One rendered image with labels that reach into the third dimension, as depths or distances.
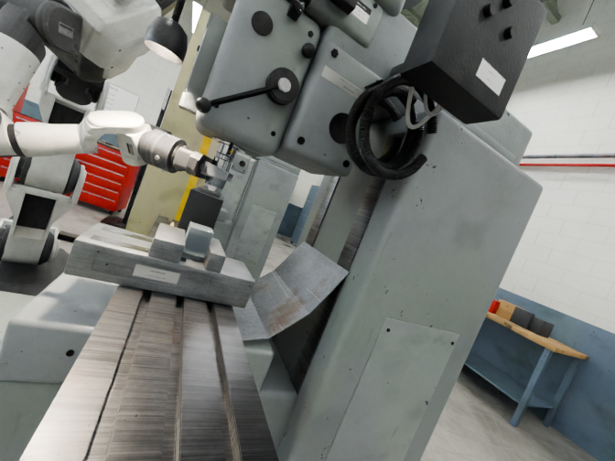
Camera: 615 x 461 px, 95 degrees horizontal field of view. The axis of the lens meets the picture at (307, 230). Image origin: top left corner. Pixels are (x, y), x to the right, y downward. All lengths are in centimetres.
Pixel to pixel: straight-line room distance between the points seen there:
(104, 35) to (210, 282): 71
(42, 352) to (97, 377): 28
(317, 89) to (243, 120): 18
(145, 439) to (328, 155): 59
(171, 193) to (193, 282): 186
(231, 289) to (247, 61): 49
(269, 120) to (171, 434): 57
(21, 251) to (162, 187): 119
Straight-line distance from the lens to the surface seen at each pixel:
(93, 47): 107
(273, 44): 72
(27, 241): 151
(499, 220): 97
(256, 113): 67
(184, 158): 74
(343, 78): 74
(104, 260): 66
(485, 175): 88
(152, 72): 1008
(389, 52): 84
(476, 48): 62
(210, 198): 109
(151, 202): 250
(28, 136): 85
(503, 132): 114
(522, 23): 71
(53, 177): 135
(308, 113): 69
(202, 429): 40
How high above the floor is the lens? 123
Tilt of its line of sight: 4 degrees down
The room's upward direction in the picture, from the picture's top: 22 degrees clockwise
